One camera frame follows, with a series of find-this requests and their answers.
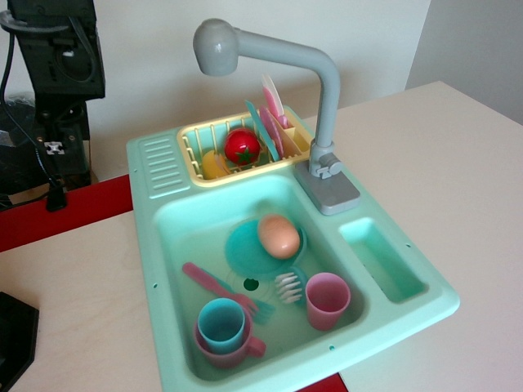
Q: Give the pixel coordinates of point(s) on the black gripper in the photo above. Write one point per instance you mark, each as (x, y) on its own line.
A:
(61, 49)

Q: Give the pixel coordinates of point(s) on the pink upright plate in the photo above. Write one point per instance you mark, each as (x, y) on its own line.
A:
(271, 127)

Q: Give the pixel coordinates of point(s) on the pink toy knife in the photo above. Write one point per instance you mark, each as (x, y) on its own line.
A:
(273, 100)

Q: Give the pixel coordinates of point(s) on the pink toy mug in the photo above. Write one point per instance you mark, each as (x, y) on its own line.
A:
(246, 344)

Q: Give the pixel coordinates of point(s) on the red toy tomato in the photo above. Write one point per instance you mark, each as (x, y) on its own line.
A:
(242, 147)

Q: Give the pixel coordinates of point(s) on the beige toy egg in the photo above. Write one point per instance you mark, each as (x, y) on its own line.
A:
(278, 236)

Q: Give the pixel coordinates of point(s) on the pink toy cup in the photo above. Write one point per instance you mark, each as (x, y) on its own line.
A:
(327, 297)

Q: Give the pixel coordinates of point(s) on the mint green toy sink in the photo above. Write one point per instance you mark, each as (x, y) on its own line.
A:
(396, 291)

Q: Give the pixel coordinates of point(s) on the teal toy plate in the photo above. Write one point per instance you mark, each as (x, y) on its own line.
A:
(247, 257)

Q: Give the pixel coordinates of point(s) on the teal small bowl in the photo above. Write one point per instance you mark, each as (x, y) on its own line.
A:
(303, 245)

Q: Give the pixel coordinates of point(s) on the black cable plug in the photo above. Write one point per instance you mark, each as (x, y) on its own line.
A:
(56, 199)

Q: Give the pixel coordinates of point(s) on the teal upright plate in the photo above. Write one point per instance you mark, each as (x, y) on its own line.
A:
(262, 131)

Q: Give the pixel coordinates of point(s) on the yellow dish rack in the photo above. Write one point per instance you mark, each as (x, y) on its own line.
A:
(196, 140)

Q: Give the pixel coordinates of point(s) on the teal dish brush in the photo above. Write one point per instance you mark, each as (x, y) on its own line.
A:
(290, 286)

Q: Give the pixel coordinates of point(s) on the blue toy cup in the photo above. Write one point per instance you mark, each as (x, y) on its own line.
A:
(221, 324)

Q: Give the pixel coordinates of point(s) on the pink toy fork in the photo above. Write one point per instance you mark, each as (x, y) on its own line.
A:
(208, 282)

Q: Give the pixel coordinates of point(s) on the black box corner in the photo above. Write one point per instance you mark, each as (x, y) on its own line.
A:
(19, 330)

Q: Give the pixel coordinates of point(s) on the grey toy faucet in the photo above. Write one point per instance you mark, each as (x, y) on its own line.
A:
(218, 46)

